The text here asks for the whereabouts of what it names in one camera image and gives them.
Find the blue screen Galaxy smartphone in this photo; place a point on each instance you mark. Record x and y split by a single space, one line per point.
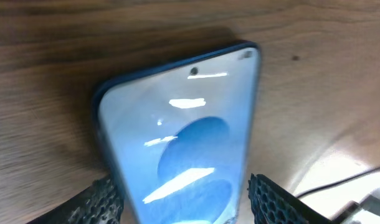
176 136

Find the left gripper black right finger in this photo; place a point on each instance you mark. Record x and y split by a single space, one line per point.
272 204

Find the white power strip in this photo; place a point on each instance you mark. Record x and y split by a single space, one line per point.
366 211

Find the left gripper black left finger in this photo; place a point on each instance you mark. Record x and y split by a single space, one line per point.
100 203

